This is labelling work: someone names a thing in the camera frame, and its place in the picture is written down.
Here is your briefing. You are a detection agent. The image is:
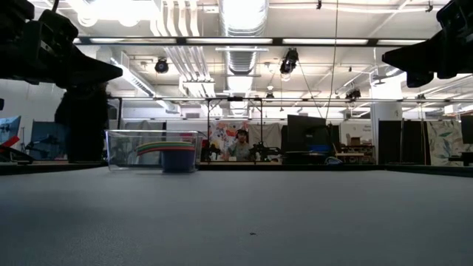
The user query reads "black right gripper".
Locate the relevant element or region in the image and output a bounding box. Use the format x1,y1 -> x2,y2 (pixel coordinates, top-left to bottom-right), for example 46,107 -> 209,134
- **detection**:
382,0 -> 473,89

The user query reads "red clamp handle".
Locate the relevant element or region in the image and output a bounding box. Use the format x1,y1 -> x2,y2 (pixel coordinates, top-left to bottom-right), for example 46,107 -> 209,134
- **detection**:
0,135 -> 20,152

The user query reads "black ceiling spot lamp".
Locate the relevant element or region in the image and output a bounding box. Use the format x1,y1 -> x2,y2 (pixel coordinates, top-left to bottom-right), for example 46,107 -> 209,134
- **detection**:
154,57 -> 170,74
279,47 -> 299,75

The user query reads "silver ceiling air duct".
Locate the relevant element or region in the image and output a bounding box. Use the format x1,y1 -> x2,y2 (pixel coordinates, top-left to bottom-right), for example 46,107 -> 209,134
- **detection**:
217,0 -> 270,115

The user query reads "black computer monitor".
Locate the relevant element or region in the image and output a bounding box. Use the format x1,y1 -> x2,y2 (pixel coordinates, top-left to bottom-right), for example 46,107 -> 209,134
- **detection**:
287,114 -> 330,153

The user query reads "orange measuring cup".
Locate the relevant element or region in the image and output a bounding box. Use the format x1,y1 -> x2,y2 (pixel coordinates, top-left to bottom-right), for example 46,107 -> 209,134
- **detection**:
137,146 -> 196,156

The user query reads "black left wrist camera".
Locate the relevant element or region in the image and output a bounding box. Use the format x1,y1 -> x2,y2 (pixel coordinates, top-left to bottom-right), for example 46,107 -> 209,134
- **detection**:
36,9 -> 80,51

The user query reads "colourful wall poster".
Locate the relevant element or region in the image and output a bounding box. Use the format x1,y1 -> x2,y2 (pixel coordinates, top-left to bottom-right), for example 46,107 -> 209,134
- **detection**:
209,121 -> 251,149

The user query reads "leaf patterned curtain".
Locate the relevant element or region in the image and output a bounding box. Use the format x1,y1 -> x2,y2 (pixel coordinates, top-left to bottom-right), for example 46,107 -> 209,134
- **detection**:
426,120 -> 463,166

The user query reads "clear plastic basket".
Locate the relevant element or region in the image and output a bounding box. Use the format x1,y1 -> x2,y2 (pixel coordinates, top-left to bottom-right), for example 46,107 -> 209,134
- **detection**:
106,129 -> 204,174

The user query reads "red measuring cup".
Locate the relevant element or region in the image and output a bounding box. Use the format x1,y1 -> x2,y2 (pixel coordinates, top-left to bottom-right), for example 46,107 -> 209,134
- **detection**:
137,144 -> 196,154

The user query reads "black overhead frame bar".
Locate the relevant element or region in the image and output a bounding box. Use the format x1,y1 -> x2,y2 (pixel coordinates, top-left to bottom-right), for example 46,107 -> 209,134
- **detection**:
73,35 -> 426,48

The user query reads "black partition panel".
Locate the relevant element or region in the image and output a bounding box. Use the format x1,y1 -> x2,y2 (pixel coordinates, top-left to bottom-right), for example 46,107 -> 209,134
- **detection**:
377,120 -> 429,166

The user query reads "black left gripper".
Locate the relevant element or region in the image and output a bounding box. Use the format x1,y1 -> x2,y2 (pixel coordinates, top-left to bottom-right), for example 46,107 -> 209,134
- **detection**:
0,20 -> 123,89

